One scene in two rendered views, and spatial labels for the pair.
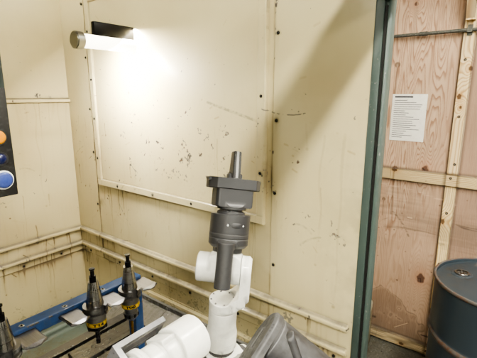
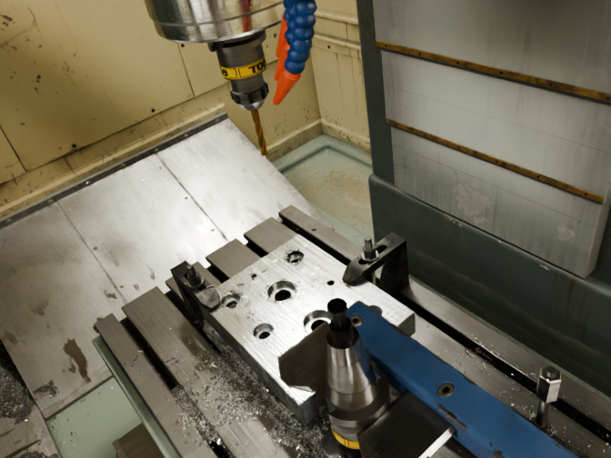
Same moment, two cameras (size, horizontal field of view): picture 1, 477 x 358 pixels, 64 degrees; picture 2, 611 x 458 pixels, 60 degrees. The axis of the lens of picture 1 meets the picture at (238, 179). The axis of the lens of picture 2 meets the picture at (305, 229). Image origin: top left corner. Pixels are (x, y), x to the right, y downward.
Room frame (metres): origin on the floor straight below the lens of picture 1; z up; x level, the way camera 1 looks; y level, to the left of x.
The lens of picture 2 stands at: (0.82, 0.26, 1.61)
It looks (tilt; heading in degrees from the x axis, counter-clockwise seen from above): 38 degrees down; 111
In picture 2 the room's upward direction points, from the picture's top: 12 degrees counter-clockwise
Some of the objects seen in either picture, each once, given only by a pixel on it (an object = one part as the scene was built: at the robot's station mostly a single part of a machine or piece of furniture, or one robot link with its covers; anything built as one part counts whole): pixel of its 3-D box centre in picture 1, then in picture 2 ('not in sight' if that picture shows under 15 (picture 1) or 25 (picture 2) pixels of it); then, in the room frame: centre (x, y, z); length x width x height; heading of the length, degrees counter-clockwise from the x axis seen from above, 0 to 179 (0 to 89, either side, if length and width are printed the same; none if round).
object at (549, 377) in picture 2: not in sight; (545, 400); (0.93, 0.70, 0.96); 0.03 x 0.03 x 0.13
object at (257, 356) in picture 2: not in sight; (301, 315); (0.57, 0.81, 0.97); 0.29 x 0.23 x 0.05; 143
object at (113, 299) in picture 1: (113, 300); not in sight; (0.95, 0.35, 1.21); 0.07 x 0.05 x 0.01; 53
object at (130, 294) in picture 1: (129, 291); not in sight; (0.99, 0.31, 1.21); 0.06 x 0.06 x 0.03
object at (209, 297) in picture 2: not in sight; (200, 294); (0.38, 0.83, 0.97); 0.13 x 0.03 x 0.15; 143
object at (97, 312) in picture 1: (95, 308); not in sight; (0.91, 0.38, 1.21); 0.06 x 0.06 x 0.03
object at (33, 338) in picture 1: (31, 339); (400, 438); (0.78, 0.48, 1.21); 0.07 x 0.05 x 0.01; 53
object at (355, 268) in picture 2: not in sight; (375, 269); (0.68, 0.92, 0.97); 0.13 x 0.03 x 0.15; 53
